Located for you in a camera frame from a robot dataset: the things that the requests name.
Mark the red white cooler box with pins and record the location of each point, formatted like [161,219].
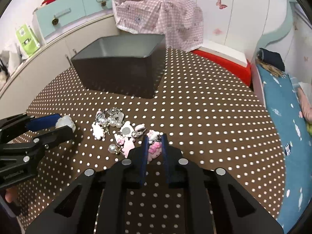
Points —
[229,58]

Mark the teal patterned bed mattress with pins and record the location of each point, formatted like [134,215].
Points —
[283,106]

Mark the teal drawer unit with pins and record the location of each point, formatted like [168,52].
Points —
[58,17]

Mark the green white package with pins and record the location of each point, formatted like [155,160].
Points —
[27,41]

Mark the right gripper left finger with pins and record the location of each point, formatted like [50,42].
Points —
[95,201]

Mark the white bunny charm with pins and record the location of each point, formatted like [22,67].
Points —
[98,131]

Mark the single pearl earring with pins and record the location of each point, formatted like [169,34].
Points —
[114,149]

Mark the pearl earring cluster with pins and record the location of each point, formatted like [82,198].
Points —
[113,117]

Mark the pink plush toy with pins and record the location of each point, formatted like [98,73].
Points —
[305,106]

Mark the pink checkered cloth cover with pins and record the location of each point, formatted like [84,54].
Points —
[181,21]

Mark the pink white charm pile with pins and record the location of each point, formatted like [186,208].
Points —
[125,139]

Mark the white flower charm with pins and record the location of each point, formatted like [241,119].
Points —
[65,121]

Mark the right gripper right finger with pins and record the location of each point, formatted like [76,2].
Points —
[214,201]

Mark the teal bunk bed frame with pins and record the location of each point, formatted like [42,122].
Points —
[292,38]

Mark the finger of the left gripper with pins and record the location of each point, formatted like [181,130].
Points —
[39,144]
[16,125]

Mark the white wardrobe doors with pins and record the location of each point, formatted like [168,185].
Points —
[239,24]

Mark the white low cabinet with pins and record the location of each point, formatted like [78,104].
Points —
[48,62]

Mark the dark folded clothes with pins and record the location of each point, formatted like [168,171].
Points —
[271,58]

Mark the dark grey storage box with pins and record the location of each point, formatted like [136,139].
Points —
[126,64]

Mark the brown polka dot tablecloth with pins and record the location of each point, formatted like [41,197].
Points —
[206,112]

